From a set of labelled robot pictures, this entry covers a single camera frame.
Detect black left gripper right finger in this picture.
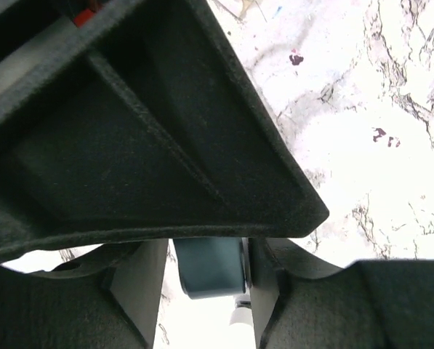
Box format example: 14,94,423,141
249,238,434,348

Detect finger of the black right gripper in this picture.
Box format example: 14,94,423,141
0,1,329,262

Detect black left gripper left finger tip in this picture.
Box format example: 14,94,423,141
0,239,168,348

